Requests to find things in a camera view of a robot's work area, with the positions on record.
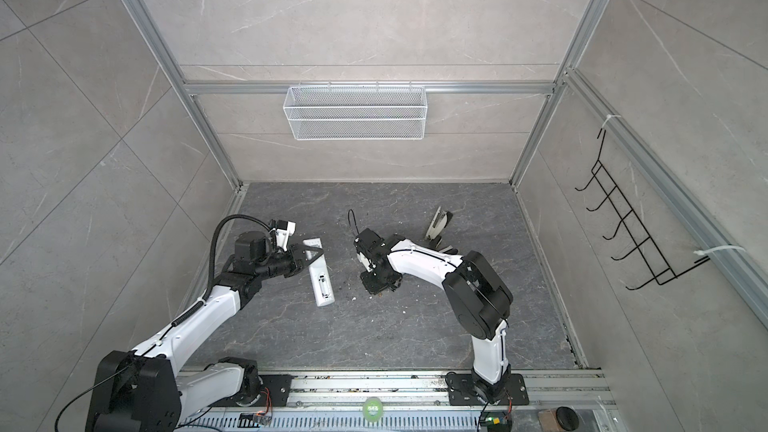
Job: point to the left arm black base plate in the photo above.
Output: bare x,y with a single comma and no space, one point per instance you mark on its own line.
275,390

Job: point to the green round sticker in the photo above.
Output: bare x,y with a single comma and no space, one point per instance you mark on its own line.
373,409

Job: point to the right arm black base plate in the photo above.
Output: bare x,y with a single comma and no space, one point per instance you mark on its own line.
469,389

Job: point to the black wire hook rack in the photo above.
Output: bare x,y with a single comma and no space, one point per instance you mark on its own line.
630,223

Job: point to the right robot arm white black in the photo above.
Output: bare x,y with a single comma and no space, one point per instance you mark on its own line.
479,298

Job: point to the white wire mesh basket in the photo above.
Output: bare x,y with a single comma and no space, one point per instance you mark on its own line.
360,112

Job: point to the aluminium mounting rail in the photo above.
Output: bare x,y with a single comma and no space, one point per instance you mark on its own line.
426,390

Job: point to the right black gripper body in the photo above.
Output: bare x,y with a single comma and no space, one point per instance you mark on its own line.
375,282

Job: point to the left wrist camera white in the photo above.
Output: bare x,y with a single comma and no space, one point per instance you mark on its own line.
281,231

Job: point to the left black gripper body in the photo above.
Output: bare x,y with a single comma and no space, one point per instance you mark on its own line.
285,263

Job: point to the black stapler base piece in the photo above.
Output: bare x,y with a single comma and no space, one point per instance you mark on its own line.
449,250

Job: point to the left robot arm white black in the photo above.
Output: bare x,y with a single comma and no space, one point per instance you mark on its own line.
143,389

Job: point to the white remote control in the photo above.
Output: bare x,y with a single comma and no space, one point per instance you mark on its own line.
322,287

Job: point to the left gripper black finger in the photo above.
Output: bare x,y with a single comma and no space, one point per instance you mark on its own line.
310,250
316,265

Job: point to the green circuit board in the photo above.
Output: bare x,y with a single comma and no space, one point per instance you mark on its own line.
494,423

